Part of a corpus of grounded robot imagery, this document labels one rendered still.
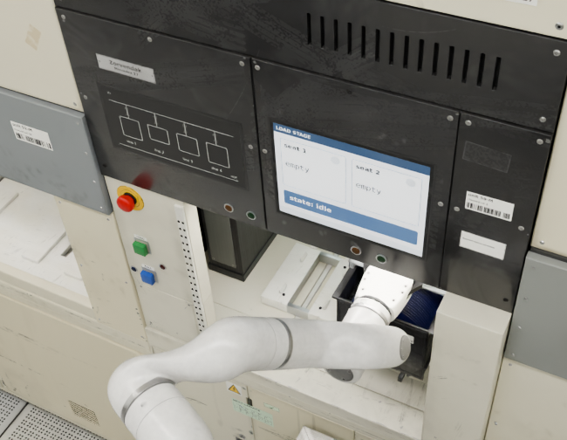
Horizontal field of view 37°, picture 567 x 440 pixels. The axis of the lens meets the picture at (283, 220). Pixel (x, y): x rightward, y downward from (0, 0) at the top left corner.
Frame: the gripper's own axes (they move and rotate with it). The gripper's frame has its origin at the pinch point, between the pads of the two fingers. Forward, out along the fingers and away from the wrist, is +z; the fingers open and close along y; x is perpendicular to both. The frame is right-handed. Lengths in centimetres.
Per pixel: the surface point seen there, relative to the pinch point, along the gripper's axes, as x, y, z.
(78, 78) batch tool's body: 42, -60, -19
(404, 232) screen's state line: 28.5, 6.3, -18.7
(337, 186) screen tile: 34.6, -6.4, -18.8
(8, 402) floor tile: -124, -137, -19
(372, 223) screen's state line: 28.4, 0.5, -18.7
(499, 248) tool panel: 32.0, 22.6, -18.6
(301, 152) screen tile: 39.9, -13.1, -18.9
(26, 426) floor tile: -124, -125, -24
